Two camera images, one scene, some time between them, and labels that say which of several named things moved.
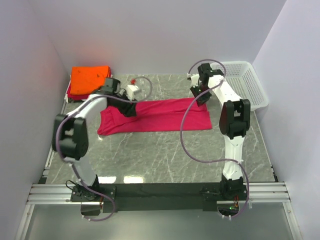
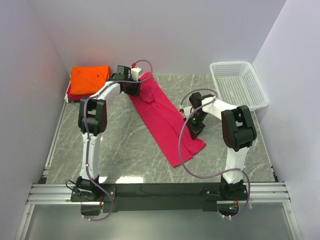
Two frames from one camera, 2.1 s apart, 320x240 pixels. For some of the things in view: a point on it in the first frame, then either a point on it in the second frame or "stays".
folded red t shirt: [75, 96] stays
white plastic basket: [242, 76] stays
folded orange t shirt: [85, 80] stays
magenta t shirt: [161, 115] → [165, 121]
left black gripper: [129, 110] → [135, 91]
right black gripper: [201, 100] → [195, 130]
